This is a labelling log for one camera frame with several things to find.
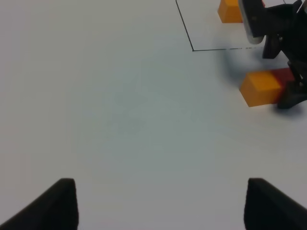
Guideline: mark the orange template block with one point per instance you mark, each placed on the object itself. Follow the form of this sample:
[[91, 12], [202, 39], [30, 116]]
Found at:
[[229, 11]]

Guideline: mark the red block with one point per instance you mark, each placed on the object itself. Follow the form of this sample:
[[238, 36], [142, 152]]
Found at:
[[283, 76]]

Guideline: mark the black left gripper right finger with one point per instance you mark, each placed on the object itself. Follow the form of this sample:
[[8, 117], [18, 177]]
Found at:
[[268, 208]]

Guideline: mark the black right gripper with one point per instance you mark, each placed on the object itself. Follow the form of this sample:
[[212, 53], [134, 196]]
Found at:
[[293, 43]]

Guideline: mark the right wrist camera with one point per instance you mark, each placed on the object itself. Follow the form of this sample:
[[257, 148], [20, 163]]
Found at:
[[247, 20]]

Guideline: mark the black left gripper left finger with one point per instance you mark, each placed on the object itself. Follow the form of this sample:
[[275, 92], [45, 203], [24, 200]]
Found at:
[[55, 209]]

